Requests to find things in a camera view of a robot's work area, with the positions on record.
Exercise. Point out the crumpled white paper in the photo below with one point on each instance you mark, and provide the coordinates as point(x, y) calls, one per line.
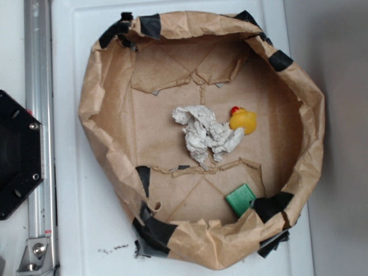
point(203, 132)

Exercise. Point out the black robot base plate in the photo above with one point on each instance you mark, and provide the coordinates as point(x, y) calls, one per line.
point(21, 158)

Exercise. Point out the aluminium extrusion rail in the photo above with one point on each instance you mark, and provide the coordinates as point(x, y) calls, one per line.
point(42, 209)

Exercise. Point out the brown paper bag bin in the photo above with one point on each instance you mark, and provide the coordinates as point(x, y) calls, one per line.
point(140, 70)

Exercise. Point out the yellow rubber duck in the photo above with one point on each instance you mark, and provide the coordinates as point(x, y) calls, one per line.
point(241, 118)

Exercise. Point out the metal corner bracket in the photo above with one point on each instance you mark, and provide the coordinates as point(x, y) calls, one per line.
point(39, 257)

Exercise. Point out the green plastic block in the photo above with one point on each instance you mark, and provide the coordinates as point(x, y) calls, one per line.
point(240, 199)

